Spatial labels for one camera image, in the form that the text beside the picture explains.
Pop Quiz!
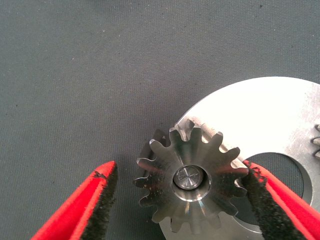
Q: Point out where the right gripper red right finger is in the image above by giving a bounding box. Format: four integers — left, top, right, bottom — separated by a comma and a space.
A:
241, 160, 320, 240

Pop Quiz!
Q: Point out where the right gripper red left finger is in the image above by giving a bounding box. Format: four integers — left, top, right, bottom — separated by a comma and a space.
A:
31, 160, 118, 240

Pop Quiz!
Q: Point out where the dark grey table cloth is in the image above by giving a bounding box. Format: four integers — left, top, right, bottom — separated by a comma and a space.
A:
0, 0, 320, 240

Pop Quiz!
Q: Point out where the round metal plate with pins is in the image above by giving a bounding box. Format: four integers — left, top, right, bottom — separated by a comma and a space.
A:
158, 76, 320, 240

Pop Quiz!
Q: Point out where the large steel bevel gear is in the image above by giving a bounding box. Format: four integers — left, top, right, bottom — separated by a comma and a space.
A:
133, 124, 250, 236

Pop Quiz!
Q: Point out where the small steel bevel gear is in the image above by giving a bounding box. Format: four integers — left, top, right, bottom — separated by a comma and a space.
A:
311, 123, 320, 160

